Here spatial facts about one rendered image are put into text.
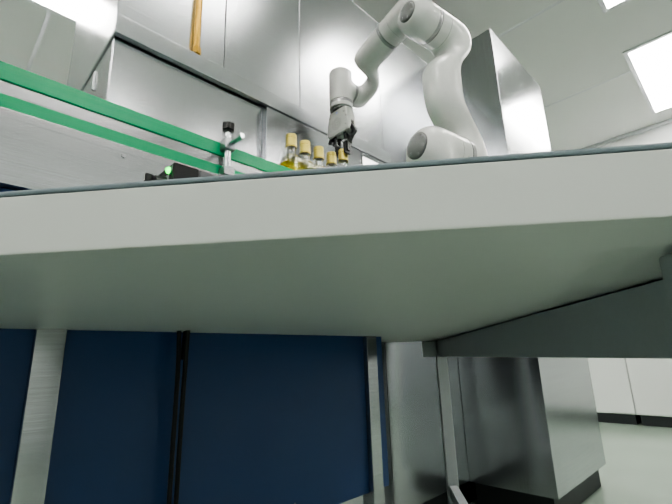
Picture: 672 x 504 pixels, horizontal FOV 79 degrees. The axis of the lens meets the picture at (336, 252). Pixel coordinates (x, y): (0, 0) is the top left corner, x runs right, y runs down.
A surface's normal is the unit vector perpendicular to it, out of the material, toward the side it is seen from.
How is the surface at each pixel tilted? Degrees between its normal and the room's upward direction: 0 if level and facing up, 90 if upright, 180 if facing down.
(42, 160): 90
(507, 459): 90
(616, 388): 90
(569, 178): 90
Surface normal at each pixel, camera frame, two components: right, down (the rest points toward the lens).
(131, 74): 0.70, -0.20
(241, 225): -0.11, -0.25
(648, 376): -0.71, -0.15
